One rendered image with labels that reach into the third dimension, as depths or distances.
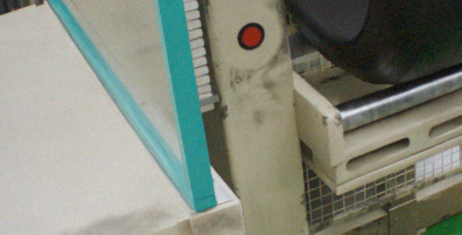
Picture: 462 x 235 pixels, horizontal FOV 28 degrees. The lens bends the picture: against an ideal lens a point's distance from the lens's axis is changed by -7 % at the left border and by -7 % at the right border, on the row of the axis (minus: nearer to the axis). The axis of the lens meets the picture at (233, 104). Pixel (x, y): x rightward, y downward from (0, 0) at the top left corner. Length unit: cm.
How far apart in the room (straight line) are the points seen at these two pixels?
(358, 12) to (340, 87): 15
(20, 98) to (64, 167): 16
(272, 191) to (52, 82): 72
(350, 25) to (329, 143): 36
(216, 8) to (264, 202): 37
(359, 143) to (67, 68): 67
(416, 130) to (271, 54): 28
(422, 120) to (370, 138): 10
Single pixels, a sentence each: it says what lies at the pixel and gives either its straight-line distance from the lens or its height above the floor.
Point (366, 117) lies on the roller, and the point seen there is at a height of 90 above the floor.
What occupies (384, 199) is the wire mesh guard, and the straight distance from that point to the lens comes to 237.
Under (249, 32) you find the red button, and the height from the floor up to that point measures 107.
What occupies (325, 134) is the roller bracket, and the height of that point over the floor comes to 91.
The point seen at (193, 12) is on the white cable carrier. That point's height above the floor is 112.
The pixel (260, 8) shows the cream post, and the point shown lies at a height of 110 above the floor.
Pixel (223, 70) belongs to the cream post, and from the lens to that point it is 151.
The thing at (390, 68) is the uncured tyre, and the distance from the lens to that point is 152.
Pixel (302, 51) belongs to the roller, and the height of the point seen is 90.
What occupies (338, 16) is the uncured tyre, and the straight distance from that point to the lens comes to 183.
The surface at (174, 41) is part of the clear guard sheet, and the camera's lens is 69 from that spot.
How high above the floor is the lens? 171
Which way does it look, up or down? 29 degrees down
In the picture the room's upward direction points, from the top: 8 degrees counter-clockwise
